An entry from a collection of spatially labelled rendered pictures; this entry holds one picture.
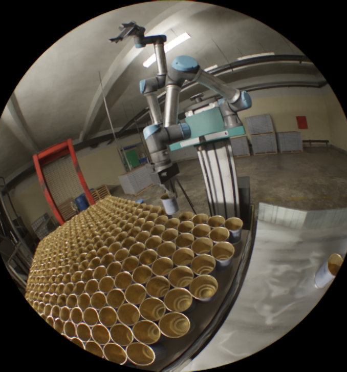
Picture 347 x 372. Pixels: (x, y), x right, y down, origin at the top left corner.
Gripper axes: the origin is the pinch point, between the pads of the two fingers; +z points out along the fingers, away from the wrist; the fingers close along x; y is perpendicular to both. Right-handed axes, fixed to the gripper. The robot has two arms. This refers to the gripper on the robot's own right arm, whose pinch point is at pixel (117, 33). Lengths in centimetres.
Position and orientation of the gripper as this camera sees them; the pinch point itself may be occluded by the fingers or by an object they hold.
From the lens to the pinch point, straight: 80.5
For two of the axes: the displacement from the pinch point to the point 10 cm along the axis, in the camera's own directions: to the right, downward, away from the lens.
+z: -1.8, 9.5, -2.7
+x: -7.6, 0.3, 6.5
